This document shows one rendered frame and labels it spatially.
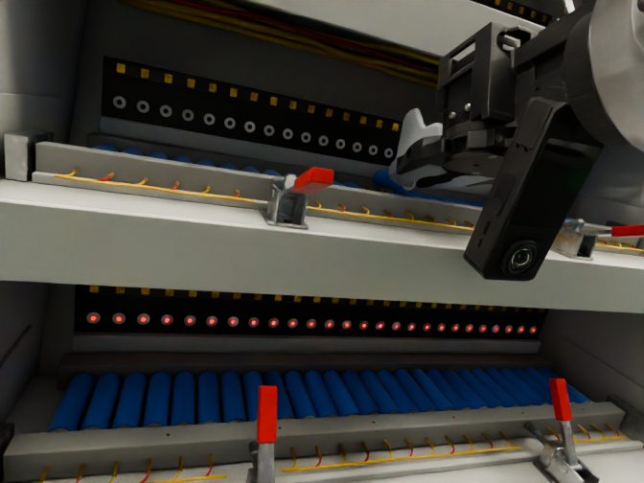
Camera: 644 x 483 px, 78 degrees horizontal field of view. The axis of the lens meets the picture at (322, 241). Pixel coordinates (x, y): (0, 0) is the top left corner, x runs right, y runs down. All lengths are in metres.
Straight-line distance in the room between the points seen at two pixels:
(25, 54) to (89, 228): 0.16
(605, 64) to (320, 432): 0.30
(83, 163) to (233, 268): 0.12
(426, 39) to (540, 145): 0.15
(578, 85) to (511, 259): 0.11
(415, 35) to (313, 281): 0.21
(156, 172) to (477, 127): 0.21
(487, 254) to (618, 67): 0.12
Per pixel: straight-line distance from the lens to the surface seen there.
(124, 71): 0.44
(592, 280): 0.42
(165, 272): 0.26
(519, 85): 0.29
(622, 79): 0.22
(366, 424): 0.37
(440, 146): 0.28
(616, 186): 0.61
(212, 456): 0.34
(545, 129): 0.25
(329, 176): 0.21
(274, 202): 0.27
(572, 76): 0.24
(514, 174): 0.26
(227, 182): 0.30
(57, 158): 0.31
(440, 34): 0.37
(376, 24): 0.35
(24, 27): 0.37
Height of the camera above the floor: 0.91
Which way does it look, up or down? 6 degrees up
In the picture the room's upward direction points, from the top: 4 degrees clockwise
